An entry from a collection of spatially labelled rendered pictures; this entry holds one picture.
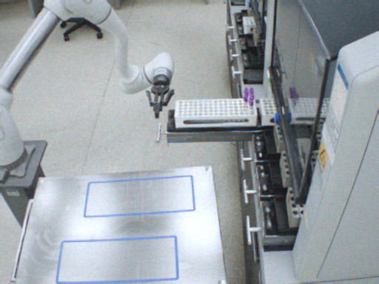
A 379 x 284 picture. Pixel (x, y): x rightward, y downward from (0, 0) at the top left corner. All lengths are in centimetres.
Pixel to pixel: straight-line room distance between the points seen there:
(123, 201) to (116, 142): 145
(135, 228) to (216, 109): 55
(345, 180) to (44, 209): 91
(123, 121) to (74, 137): 36
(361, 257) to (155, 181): 68
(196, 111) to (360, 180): 80
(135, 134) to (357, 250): 193
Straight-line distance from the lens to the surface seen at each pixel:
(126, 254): 117
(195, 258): 114
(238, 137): 151
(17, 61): 171
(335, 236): 102
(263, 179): 132
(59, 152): 276
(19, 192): 173
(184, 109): 151
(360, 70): 70
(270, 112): 150
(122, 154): 262
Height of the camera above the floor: 180
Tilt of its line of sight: 43 degrees down
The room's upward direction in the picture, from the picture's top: 4 degrees counter-clockwise
